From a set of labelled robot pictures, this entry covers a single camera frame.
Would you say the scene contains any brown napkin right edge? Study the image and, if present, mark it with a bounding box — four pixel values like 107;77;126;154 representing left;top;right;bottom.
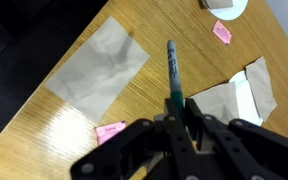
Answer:
45;17;150;122

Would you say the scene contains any green capped grey marker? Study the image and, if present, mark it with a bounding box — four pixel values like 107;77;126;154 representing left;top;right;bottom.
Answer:
166;39;186;111

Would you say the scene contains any pink packet near cup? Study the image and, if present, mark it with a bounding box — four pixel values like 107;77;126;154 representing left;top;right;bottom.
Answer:
95;121;126;145

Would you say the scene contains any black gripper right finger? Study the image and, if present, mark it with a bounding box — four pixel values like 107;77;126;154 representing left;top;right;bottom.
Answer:
184;98;288;180

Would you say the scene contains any white plate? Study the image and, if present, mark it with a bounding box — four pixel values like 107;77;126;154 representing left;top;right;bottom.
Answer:
202;0;248;21
229;71;263;126

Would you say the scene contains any brown napkin on near plate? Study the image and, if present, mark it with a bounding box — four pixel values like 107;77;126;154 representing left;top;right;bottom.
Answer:
202;0;233;10

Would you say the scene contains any brown napkin left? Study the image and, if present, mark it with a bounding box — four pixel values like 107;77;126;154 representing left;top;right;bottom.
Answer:
246;57;277;121

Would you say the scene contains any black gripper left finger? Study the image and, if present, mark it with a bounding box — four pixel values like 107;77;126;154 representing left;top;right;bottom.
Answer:
70;99;196;180

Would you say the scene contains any brown napkin centre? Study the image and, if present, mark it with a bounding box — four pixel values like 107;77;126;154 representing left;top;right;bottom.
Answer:
192;83;239;124

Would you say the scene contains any white plate middle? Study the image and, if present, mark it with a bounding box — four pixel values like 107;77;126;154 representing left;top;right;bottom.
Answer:
229;71;263;126

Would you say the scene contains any pink packet near plate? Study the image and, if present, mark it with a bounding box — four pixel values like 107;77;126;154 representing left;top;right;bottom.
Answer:
212;20;232;45

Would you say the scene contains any white plate near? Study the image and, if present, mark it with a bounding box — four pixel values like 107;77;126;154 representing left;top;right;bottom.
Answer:
202;0;248;21

